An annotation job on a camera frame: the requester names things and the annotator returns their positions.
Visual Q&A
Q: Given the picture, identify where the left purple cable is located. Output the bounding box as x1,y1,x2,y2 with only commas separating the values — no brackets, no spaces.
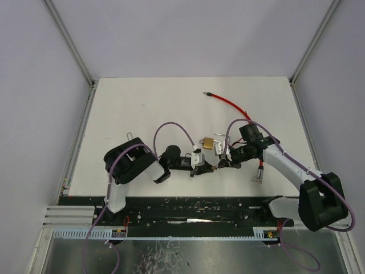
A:
82,122,200,274

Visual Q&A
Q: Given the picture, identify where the red cable lock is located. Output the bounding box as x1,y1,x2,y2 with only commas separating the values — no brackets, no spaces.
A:
203,92,264,184

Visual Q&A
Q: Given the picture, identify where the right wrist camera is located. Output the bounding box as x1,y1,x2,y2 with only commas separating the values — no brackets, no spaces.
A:
214,141,230,156

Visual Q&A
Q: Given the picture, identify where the right aluminium frame post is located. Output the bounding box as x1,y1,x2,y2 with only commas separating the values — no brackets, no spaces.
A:
289,0,342,86

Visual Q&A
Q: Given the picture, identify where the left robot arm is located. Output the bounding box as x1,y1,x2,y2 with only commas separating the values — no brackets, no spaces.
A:
103,138,216,213

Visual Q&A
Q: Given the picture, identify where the aluminium frame post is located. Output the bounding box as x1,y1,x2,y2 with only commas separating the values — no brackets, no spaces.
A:
289,0,342,86
42,0,95,86

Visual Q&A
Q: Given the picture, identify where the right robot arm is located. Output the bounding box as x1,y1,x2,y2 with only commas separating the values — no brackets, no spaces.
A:
214,123,348,231

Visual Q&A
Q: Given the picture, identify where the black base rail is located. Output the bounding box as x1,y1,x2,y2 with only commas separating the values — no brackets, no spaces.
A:
91,195,294,237

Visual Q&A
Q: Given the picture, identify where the left aluminium frame post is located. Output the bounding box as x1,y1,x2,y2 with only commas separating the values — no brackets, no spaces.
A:
42,0,95,86

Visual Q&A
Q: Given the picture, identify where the large brass padlock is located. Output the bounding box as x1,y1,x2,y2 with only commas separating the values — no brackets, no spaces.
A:
199,132,231,150

